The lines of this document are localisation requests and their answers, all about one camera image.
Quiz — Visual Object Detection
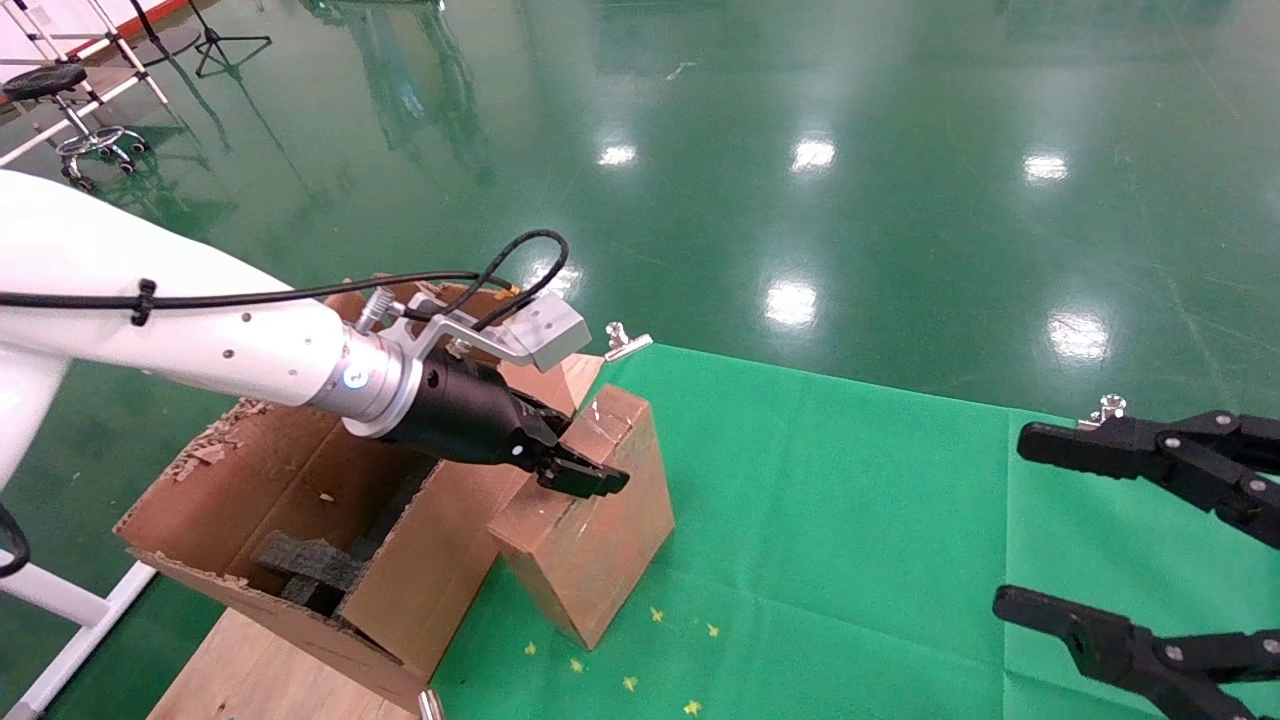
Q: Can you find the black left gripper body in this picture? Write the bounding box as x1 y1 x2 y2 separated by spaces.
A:
385 358 562 471

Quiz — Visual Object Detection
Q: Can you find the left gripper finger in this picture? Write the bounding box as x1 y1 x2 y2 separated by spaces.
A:
537 443 632 499
518 398 577 448

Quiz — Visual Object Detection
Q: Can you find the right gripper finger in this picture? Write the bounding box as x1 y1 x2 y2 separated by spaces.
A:
1017 408 1280 549
992 585 1280 720

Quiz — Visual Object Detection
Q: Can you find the small cardboard box with hole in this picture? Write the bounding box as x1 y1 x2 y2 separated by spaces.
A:
488 383 676 651

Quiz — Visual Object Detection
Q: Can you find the large open cardboard carton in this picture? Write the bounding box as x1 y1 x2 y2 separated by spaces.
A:
113 278 606 716

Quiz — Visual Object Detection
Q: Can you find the black foam block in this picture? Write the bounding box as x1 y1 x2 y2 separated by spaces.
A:
250 530 366 613

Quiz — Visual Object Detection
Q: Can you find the green table cloth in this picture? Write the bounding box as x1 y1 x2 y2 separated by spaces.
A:
430 343 1280 720

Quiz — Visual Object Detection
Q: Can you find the black tripod stand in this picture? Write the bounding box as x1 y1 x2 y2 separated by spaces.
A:
185 0 274 79

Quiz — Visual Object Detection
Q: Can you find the black round base stand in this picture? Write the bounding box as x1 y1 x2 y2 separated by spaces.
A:
128 0 203 69

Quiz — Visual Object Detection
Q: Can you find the black stool chrome base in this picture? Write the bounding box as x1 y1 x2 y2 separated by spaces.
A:
3 62 151 191

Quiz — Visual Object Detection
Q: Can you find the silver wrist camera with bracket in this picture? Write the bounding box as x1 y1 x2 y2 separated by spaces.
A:
355 285 593 373

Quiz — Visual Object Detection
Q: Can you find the white table frame tube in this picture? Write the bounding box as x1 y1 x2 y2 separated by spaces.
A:
0 548 159 720

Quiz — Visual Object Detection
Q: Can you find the white pipe frame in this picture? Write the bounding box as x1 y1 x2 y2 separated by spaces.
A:
0 0 171 206

